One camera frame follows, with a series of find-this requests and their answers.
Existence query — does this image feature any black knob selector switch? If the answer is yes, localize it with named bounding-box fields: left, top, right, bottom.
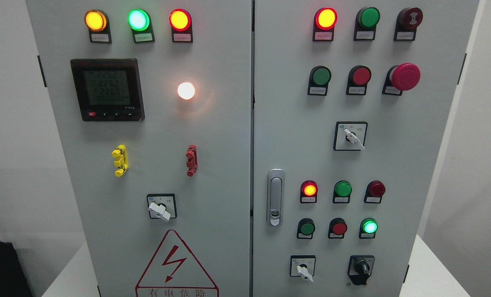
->
left=347, top=255, right=375, bottom=285

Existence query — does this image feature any red indicator light lower left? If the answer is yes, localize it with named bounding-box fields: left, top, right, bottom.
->
left=300, top=180, right=318, bottom=204

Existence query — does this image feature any white lit indicator light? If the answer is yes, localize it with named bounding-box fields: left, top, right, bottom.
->
left=177, top=82, right=196, bottom=100

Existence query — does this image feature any green push button lower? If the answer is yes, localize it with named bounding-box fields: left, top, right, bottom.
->
left=296, top=218, right=316, bottom=240

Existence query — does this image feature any green push button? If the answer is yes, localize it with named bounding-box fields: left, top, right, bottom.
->
left=296, top=218, right=316, bottom=240
left=307, top=66, right=331, bottom=96

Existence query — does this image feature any green push button upper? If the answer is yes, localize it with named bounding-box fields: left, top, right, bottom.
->
left=307, top=66, right=331, bottom=96

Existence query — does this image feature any green indicator light lower middle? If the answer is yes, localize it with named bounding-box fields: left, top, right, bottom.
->
left=332, top=180, right=352, bottom=204

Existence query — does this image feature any grey cabinet left door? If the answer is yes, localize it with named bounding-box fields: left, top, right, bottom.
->
left=26, top=0, right=252, bottom=297

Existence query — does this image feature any grey cabinet door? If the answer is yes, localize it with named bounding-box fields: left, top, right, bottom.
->
left=251, top=0, right=479, bottom=297
left=26, top=0, right=252, bottom=297

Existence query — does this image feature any grey cabinet right door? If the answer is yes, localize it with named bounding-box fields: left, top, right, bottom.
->
left=251, top=0, right=479, bottom=297

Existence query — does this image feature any red push button lower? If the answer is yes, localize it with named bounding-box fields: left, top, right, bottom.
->
left=328, top=217, right=348, bottom=239

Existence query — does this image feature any red push button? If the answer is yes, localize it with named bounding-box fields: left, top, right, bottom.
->
left=328, top=217, right=348, bottom=239
left=345, top=65, right=371, bottom=96

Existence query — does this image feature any red push button upper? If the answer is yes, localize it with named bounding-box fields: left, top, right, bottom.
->
left=345, top=65, right=371, bottom=96

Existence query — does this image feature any red indicator light lower right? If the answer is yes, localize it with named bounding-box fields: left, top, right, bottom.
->
left=364, top=180, right=385, bottom=204

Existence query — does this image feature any red electric hazard warning sticker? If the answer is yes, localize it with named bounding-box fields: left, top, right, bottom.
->
left=135, top=229, right=219, bottom=297

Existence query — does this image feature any red indicator light left door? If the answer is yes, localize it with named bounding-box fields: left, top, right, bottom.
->
left=169, top=8, right=194, bottom=43

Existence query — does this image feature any green indicator light bottom right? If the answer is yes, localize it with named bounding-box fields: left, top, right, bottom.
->
left=359, top=218, right=378, bottom=239

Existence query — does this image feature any black digital power meter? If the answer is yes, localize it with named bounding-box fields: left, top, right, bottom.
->
left=70, top=58, right=145, bottom=122

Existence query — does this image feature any red indicator light top right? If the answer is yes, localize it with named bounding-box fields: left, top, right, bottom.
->
left=312, top=7, right=338, bottom=42

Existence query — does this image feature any green lit indicator light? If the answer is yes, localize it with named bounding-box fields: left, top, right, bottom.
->
left=127, top=8, right=155, bottom=43

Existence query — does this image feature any red emergency stop mushroom button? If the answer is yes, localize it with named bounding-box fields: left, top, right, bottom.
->
left=382, top=63, right=421, bottom=96

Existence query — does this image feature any green indicator light top right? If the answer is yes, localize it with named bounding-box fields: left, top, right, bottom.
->
left=353, top=6, right=381, bottom=41

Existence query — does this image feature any yellow indicator light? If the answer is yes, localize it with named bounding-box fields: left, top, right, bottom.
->
left=85, top=9, right=112, bottom=43

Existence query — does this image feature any dark red buzzer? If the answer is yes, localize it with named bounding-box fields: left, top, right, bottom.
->
left=394, top=7, right=423, bottom=41

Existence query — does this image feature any black box with antenna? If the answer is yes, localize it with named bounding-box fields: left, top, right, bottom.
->
left=0, top=240, right=32, bottom=297

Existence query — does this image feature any red terminal post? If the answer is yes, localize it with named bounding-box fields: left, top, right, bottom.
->
left=186, top=144, right=198, bottom=177

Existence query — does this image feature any silver door latch handle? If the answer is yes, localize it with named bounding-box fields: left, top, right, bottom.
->
left=266, top=168, right=285, bottom=227

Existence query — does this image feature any white handle selector switch left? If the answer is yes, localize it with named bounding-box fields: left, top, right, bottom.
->
left=146, top=193, right=177, bottom=222

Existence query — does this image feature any white lever selector switch upper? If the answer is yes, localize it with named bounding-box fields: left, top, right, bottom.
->
left=333, top=121, right=368, bottom=151

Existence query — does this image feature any white lever selector switch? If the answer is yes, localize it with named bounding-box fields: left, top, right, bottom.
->
left=290, top=255, right=316, bottom=283
left=333, top=121, right=368, bottom=151

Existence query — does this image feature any yellow terminal post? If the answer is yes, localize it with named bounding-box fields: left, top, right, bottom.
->
left=111, top=144, right=129, bottom=177

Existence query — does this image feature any white lever selector switch lower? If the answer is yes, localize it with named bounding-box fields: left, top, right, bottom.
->
left=290, top=255, right=316, bottom=283

